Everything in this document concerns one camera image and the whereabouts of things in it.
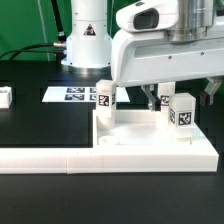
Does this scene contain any black cable bundle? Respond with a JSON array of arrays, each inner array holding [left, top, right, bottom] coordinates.
[[0, 0, 69, 62]]

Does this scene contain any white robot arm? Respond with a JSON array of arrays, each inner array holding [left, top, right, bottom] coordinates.
[[62, 0, 224, 109]]

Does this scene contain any white marker sheet with tags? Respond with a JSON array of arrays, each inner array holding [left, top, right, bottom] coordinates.
[[41, 86, 131, 103]]

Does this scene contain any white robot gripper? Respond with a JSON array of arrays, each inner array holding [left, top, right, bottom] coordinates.
[[111, 0, 224, 111]]

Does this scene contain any white L-shaped obstacle fence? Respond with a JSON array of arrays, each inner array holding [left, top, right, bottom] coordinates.
[[0, 112, 220, 175]]

